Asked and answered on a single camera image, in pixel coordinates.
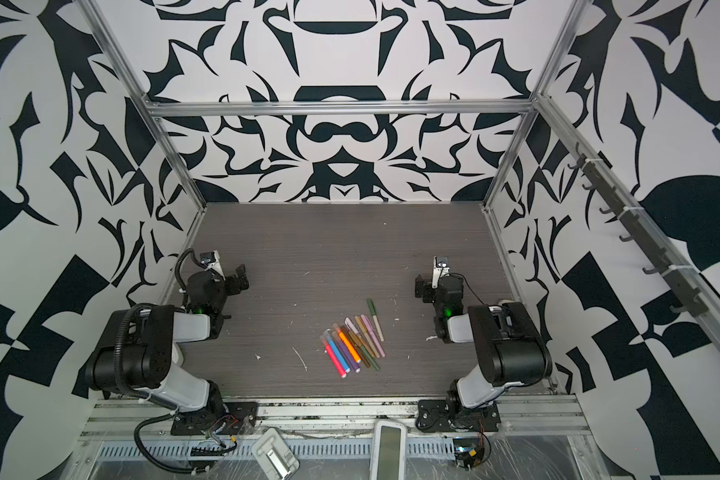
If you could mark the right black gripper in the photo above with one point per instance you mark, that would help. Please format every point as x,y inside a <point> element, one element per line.
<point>426,288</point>

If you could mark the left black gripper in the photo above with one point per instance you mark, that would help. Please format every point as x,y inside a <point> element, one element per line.
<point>233,280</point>

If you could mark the green pen beige body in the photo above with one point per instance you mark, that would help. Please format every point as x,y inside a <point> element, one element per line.
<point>375,319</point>

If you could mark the brown pen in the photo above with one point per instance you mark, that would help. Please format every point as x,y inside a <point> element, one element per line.
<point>361,325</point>

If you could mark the pink pen body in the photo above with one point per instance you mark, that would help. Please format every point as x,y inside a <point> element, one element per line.
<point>379,349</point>

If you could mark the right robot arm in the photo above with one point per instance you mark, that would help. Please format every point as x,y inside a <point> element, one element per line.
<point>509,349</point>

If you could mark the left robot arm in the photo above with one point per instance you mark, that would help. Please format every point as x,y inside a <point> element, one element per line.
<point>134,355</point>

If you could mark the olive green marker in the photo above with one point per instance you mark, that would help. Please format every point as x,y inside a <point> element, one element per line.
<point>368,358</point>

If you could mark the orange marker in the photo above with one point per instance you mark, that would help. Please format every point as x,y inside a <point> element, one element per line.
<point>348,346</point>

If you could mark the purple marker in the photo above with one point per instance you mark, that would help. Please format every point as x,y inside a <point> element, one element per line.
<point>345,352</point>

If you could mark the blue marker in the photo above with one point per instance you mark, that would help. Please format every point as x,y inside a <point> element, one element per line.
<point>337,353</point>

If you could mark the red pink marker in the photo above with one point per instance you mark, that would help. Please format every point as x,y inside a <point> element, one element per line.
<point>341,371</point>

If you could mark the white tablet device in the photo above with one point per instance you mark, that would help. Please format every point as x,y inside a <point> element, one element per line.
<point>389,450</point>

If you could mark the green lit circuit board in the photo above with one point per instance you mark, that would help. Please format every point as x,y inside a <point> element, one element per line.
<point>469,453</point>

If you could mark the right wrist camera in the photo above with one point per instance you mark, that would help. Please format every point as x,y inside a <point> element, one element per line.
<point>441,269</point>

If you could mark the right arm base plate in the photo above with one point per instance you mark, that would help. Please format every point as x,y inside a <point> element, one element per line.
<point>441,416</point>

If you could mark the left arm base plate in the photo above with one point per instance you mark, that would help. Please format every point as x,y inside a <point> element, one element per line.
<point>233,418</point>

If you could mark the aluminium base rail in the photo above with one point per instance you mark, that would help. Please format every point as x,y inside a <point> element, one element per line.
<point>316,418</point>

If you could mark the black hook rail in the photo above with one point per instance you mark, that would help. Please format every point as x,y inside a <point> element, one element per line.
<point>643,231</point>

